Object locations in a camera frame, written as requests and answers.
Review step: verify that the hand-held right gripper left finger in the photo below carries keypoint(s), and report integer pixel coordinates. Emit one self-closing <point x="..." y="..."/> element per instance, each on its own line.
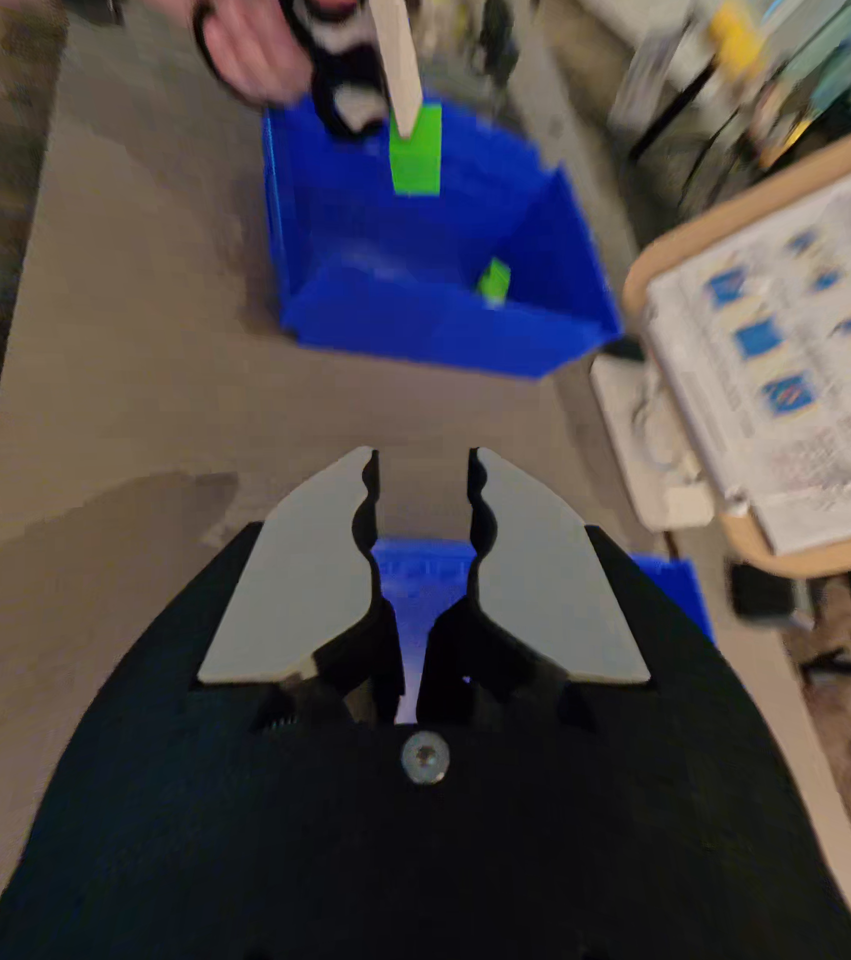
<point x="298" y="592"/>

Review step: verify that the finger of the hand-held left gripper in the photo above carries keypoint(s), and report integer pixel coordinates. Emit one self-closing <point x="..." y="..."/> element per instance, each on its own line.
<point x="399" y="60"/>

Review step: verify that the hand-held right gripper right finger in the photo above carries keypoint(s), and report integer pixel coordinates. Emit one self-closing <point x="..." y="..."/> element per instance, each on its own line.
<point x="553" y="592"/>

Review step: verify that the blue plastic bin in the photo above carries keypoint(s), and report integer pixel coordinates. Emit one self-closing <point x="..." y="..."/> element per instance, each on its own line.
<point x="395" y="330"/>
<point x="422" y="570"/>

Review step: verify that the person's left hand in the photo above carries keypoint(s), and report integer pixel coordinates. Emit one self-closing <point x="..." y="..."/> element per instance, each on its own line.
<point x="253" y="52"/>

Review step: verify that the white document stand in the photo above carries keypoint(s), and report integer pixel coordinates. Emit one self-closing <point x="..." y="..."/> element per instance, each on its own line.
<point x="635" y="450"/>

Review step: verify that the small black box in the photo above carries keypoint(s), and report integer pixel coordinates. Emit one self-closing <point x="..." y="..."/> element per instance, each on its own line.
<point x="759" y="592"/>

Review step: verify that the instruction sheet on wooden board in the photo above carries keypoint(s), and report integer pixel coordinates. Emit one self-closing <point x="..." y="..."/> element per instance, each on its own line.
<point x="643" y="277"/>

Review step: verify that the printed instruction sheet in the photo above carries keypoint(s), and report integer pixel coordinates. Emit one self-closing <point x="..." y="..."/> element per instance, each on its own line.
<point x="785" y="360"/>

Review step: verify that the yellow storage bin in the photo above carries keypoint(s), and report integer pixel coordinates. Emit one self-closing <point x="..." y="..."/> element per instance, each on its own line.
<point x="733" y="30"/>

